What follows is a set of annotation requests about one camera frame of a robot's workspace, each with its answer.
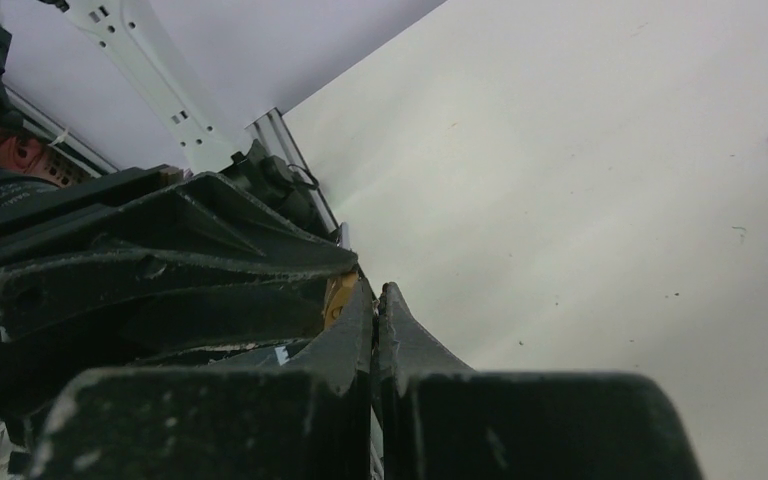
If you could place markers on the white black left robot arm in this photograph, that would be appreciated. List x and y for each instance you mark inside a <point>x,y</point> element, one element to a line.
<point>130,35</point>

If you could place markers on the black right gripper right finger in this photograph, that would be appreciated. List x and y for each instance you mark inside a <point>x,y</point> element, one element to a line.
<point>445,420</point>

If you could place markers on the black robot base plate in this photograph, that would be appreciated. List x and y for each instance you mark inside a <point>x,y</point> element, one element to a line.
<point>286,188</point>

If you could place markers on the small brass padlock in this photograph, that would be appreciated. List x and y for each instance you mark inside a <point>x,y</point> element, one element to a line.
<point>337,295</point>

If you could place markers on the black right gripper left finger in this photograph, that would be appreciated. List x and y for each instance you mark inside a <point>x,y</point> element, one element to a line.
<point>308,418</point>

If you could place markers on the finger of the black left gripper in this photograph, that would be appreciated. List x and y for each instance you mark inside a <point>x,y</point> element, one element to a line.
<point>69,252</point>
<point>176,329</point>

